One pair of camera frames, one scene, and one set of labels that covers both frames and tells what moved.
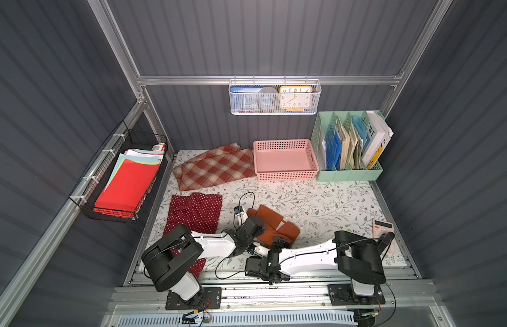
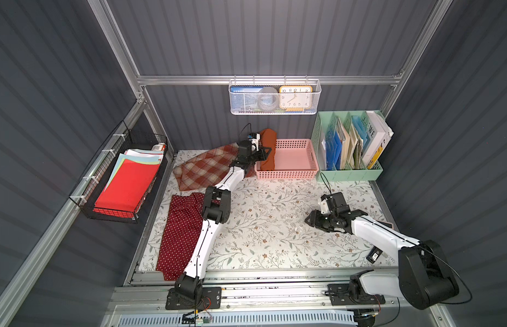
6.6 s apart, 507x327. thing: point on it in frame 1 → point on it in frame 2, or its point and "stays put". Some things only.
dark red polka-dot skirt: [200, 212] stays put
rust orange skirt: [276, 225] → [268, 138]
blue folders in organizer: [334, 148] stays put
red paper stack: [131, 180] stays put
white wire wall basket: [274, 97] stays put
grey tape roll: [268, 99] stays put
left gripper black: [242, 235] → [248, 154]
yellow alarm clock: [296, 98] stays put
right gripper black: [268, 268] → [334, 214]
